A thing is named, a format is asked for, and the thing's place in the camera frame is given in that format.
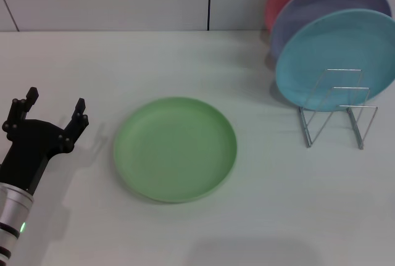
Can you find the purple plate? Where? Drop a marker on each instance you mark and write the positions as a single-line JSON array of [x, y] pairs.
[[324, 0]]

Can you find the teal plate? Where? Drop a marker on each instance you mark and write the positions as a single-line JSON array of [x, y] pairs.
[[333, 47]]

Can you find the green plate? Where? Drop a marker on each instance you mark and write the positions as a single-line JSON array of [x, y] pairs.
[[172, 152]]

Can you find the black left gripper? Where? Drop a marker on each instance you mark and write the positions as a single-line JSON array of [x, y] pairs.
[[34, 139]]

